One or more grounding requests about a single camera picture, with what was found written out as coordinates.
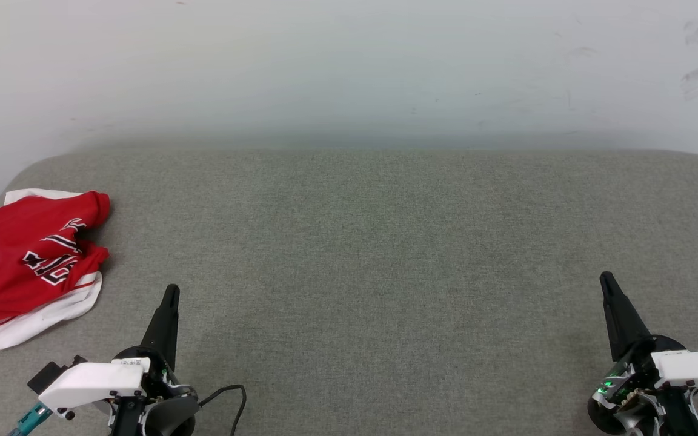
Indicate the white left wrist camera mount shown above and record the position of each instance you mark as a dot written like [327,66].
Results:
[91,381]

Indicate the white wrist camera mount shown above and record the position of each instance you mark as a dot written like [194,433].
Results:
[91,381]
[694,366]

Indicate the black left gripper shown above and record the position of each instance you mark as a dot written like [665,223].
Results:
[158,375]

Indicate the red white basketball jersey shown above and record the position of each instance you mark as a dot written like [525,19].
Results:
[22,254]

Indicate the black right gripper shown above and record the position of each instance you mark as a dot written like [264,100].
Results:
[612,399]

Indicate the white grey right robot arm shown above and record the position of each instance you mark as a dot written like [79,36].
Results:
[640,418]

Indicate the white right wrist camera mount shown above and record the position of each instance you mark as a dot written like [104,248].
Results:
[694,366]

